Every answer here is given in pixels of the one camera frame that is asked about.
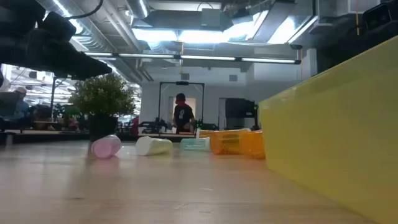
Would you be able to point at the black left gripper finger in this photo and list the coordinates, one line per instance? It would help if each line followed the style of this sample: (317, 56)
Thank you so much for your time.
(93, 69)

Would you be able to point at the pink medicine bottle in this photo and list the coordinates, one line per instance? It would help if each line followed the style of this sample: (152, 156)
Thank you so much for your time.
(105, 147)

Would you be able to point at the yellow medicine bottle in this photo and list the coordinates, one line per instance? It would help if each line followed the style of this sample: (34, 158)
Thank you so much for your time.
(154, 146)

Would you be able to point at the teal medicine bottle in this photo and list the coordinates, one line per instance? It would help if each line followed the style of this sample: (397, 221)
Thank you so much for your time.
(195, 144)

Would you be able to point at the orange medicine bottle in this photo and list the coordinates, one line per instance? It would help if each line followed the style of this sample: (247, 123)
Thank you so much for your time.
(253, 144)
(225, 142)

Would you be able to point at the black background robot arm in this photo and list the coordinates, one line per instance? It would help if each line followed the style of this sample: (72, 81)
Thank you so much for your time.
(152, 127)

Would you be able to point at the yellow plastic bin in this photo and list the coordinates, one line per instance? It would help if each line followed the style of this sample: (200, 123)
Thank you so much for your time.
(335, 133)

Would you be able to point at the green plant in black pot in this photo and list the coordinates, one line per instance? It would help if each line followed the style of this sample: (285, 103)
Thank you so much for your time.
(102, 102)

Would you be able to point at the person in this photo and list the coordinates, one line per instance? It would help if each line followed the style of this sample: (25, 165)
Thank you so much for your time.
(21, 105)
(183, 115)

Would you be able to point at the grey monitor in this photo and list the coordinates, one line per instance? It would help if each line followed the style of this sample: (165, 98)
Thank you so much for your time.
(7, 104)

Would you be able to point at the long ceiling light strip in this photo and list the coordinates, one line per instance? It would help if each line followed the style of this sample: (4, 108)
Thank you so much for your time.
(205, 58)

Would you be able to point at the black cabinet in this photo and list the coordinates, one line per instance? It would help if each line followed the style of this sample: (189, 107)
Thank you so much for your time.
(239, 107)

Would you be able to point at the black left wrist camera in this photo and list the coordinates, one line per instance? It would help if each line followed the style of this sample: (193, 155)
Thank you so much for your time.
(57, 26)

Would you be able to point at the black gantry frame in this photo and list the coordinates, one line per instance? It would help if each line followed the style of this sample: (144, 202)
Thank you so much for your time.
(182, 83)

